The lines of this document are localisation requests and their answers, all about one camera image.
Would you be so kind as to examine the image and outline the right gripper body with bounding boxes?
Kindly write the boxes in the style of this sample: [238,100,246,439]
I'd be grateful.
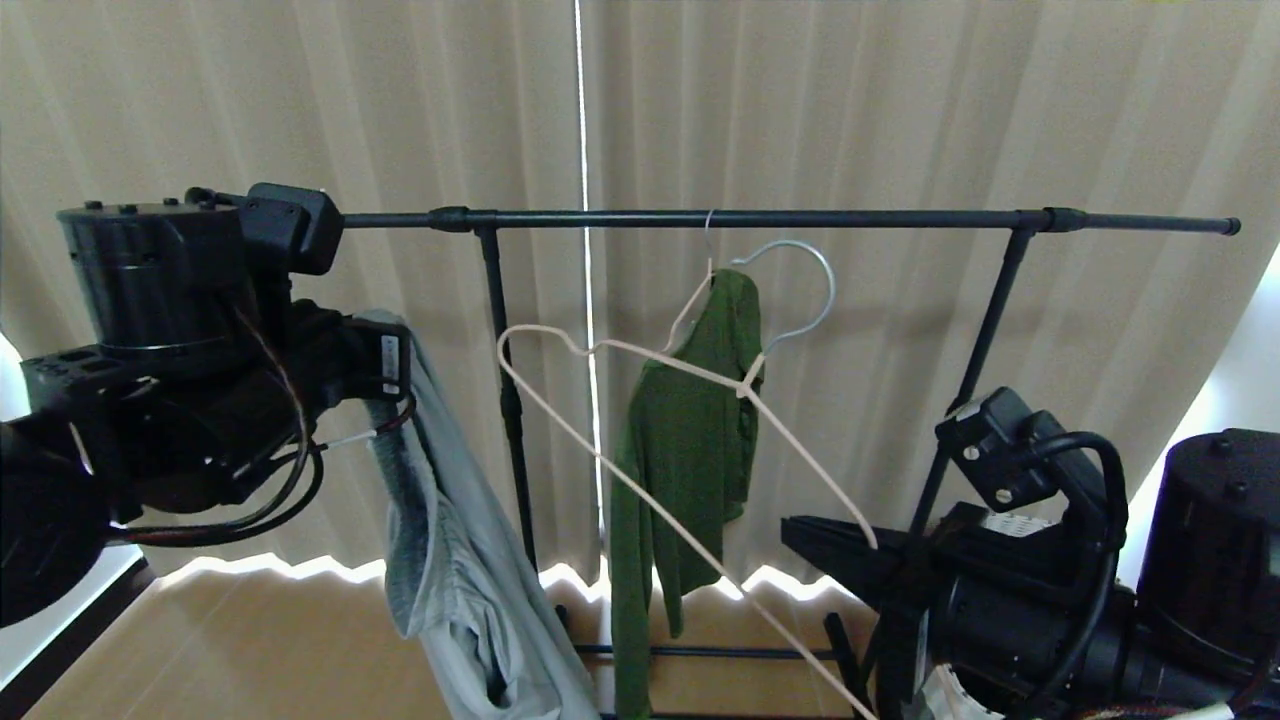
[868,503,1138,718]

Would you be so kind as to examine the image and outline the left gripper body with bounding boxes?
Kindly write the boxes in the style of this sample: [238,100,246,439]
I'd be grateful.
[140,298,414,512]

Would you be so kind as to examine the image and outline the pale grey shorts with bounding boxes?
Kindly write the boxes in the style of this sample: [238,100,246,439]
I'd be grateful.
[358,310,601,720]

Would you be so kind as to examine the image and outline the pink clothes hanger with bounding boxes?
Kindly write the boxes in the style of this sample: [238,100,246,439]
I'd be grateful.
[497,240,881,720]
[663,210,717,353]

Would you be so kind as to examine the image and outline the green printed shirt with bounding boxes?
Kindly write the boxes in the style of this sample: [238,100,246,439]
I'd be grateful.
[608,268,766,720]

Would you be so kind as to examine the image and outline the white laundry basket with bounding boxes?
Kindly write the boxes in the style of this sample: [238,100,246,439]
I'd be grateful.
[920,660,1001,720]

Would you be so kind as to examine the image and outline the black clothes rack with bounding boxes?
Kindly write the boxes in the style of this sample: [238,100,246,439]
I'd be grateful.
[340,207,1243,720]

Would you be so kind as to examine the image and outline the beige curtain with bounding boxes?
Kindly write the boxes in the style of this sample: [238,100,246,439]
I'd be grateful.
[0,0,1280,601]

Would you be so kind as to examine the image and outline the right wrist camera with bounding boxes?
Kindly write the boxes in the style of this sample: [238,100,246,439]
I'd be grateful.
[935,387,1111,531]

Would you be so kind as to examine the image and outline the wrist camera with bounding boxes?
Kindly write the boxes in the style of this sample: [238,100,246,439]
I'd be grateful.
[935,387,1111,531]
[238,183,345,277]

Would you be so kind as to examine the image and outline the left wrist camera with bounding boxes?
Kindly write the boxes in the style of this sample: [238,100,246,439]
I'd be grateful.
[238,183,345,277]

